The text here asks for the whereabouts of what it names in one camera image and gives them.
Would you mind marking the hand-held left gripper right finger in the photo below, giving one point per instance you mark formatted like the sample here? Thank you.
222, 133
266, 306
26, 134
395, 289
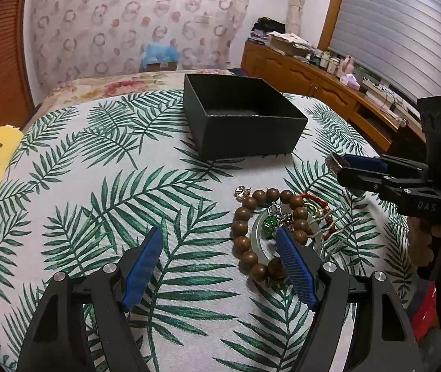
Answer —
296, 269

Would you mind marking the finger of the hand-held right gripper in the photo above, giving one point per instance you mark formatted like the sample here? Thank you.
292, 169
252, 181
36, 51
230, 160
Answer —
363, 162
359, 181

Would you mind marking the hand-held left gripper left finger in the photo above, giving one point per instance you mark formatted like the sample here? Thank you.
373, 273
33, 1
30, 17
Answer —
143, 269

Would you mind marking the small silver jewelry piece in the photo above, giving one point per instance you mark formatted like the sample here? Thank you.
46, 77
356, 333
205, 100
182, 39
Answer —
334, 162

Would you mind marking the black cardboard box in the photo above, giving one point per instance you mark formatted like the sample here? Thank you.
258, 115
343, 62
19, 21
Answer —
243, 131

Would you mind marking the person's right hand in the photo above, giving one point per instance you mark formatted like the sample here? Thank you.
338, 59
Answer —
420, 238

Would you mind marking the pale jade bangle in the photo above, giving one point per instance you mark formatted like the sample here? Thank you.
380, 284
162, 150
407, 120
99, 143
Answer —
258, 232

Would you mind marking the green bead charm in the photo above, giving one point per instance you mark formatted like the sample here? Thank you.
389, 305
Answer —
270, 223

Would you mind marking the white tissue pack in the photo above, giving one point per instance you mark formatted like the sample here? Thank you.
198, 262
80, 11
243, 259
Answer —
351, 81

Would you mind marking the green leaf print cloth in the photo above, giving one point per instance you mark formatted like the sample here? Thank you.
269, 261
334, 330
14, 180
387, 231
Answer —
127, 186

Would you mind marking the small silver charm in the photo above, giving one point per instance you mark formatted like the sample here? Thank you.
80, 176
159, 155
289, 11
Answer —
241, 192

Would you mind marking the pink container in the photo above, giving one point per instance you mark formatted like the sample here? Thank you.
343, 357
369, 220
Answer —
346, 66

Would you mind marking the wooden cabinet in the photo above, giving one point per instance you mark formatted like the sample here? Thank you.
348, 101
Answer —
305, 81

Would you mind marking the grey window blind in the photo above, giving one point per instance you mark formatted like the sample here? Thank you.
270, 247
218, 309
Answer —
394, 27

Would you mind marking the red bag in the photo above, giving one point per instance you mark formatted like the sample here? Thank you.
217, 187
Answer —
433, 314

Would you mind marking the black folded cloth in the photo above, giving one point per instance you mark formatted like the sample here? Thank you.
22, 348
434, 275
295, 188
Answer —
268, 27

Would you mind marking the cream curtain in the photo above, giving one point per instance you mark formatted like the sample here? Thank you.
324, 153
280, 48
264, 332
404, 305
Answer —
296, 0

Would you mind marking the floral blanket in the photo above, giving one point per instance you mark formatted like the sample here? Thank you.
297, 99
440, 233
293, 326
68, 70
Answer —
119, 85

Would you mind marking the blue plastic bag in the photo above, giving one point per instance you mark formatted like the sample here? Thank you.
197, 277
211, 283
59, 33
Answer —
160, 54

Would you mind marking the circle print curtain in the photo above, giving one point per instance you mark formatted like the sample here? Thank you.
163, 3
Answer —
135, 19

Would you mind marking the wooden window frame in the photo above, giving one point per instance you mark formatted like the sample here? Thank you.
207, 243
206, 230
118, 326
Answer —
332, 7

